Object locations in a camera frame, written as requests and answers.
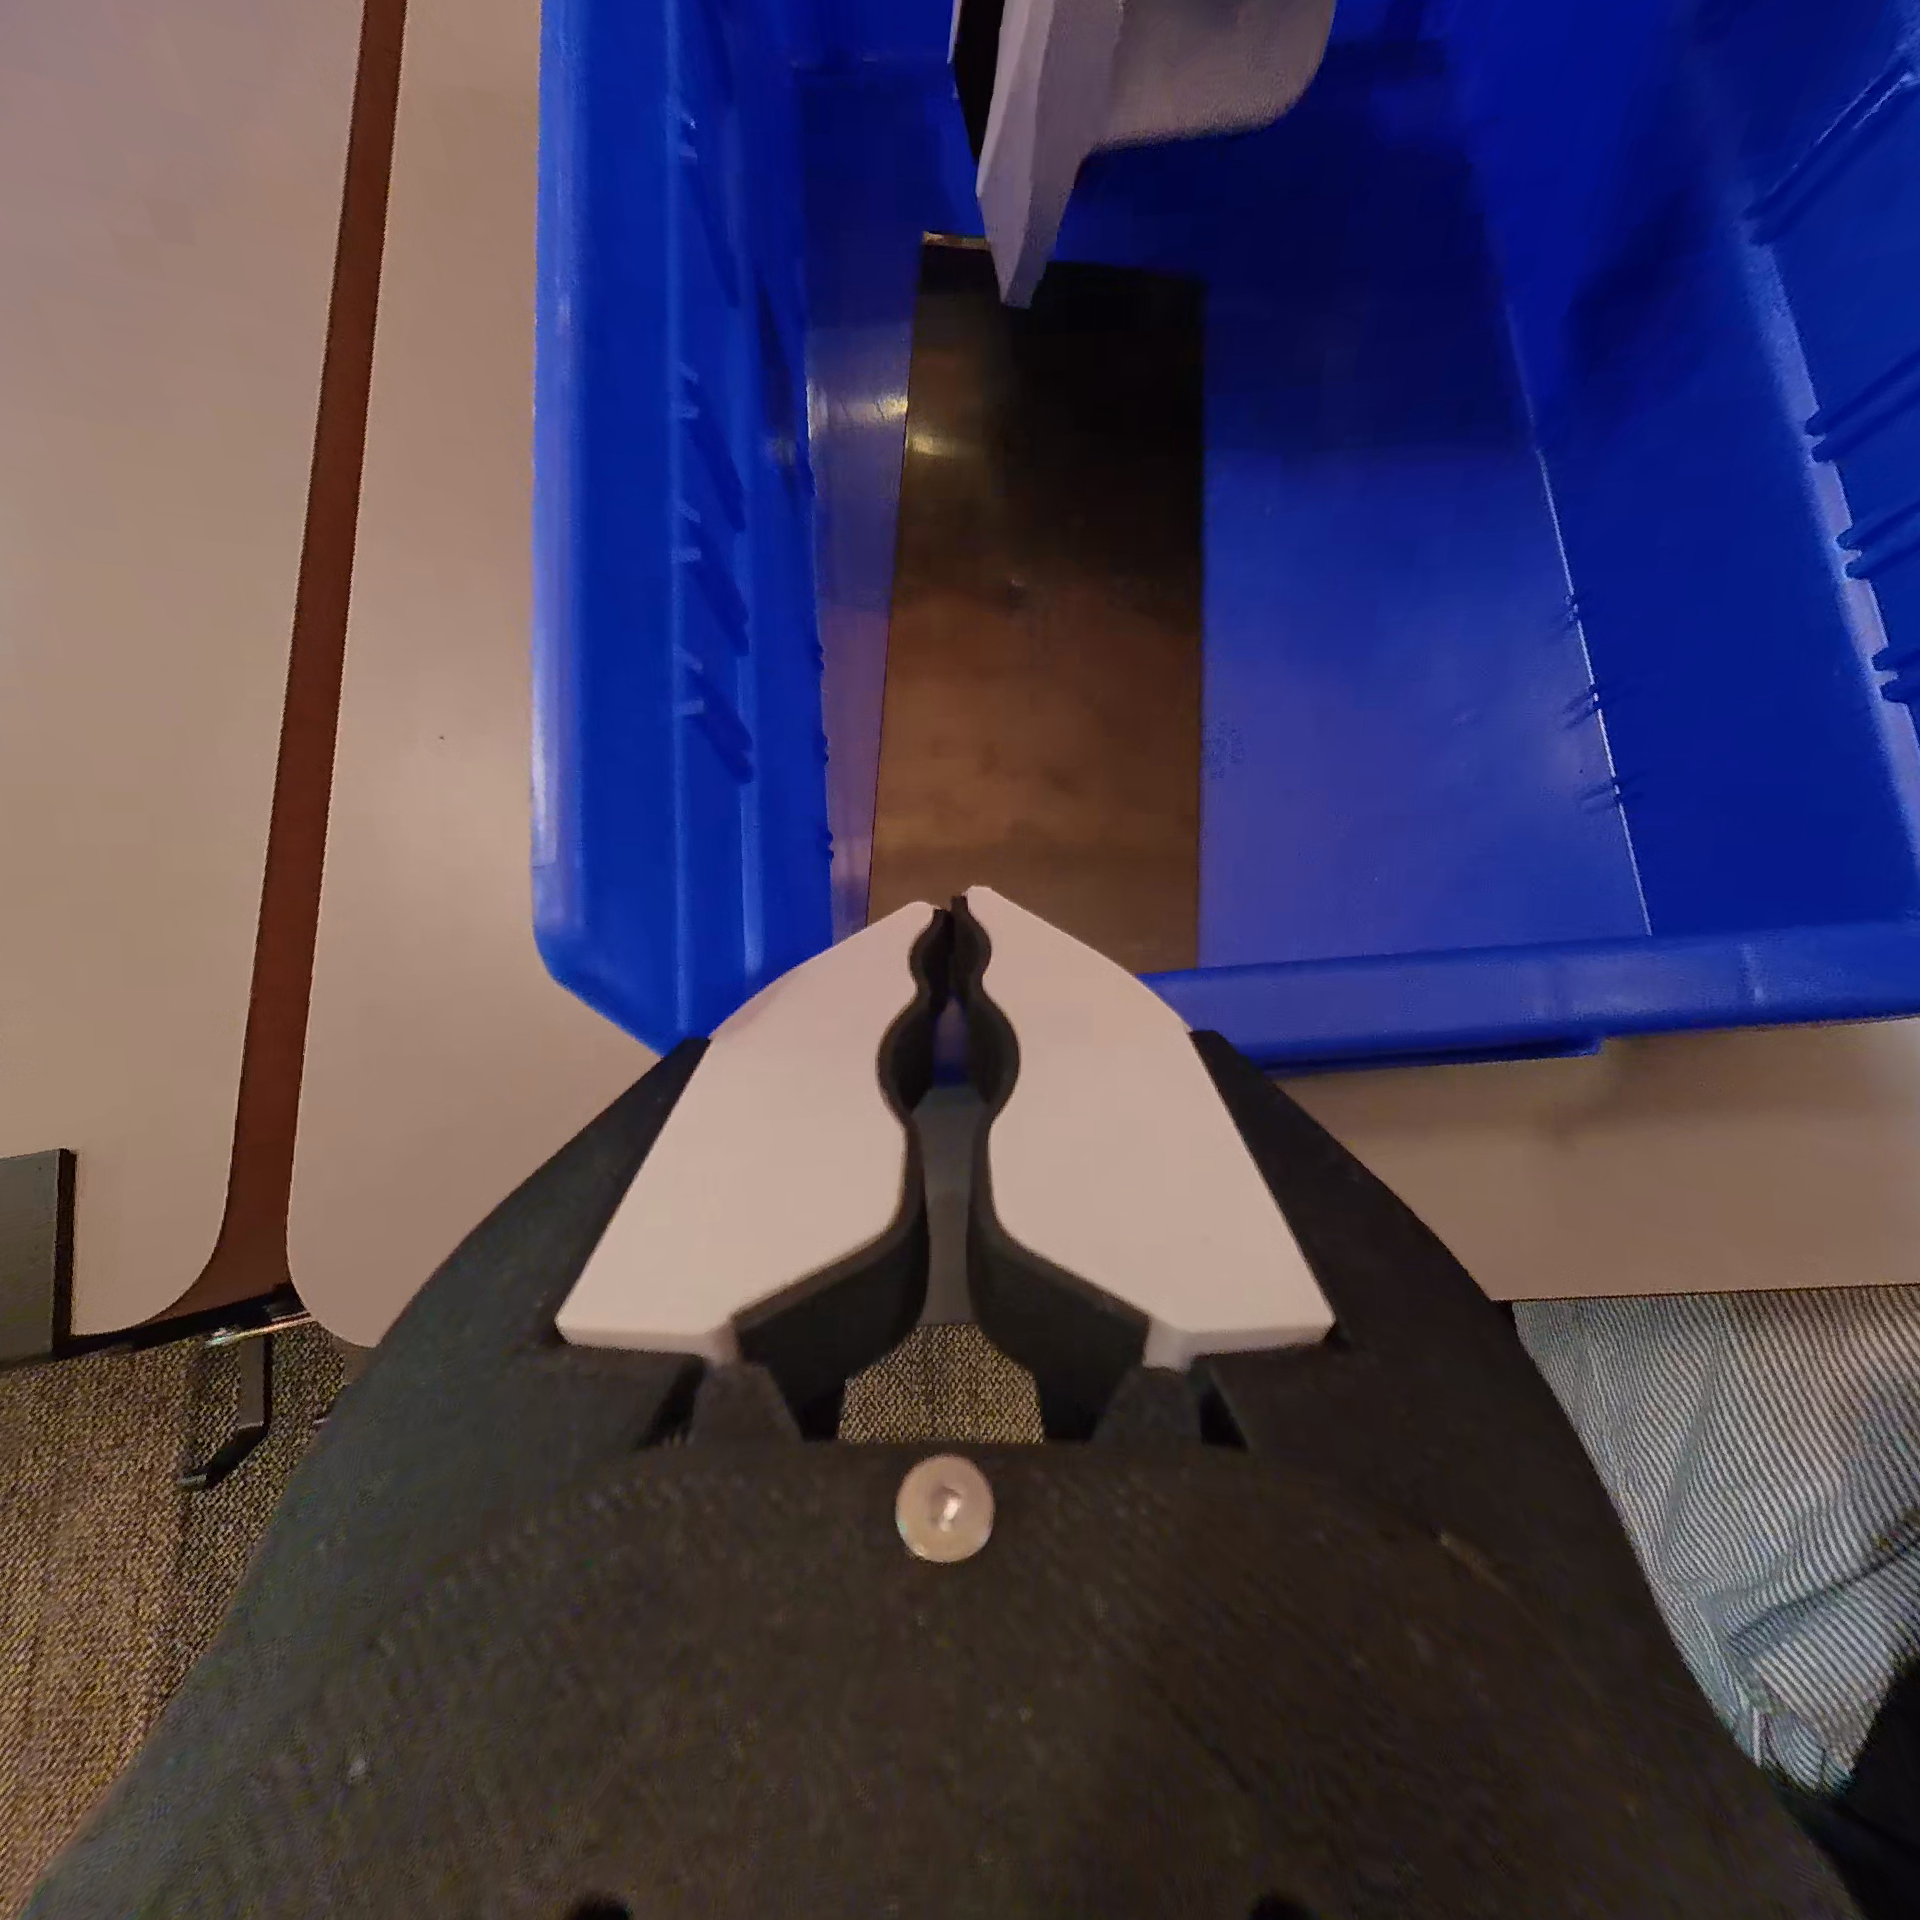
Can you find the person's grey striped trousers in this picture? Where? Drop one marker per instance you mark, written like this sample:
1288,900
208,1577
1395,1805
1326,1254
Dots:
1695,1471

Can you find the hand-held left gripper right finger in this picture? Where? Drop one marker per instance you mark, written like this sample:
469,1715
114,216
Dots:
1157,1188

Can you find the blue bin with tag label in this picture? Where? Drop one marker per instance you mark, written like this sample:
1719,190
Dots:
1426,600

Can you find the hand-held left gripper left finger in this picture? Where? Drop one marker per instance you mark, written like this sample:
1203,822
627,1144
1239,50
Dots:
767,1188

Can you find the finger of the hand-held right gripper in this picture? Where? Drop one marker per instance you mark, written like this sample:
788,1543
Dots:
1050,103

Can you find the black plate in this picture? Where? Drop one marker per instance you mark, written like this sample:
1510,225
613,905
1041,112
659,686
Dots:
1050,631

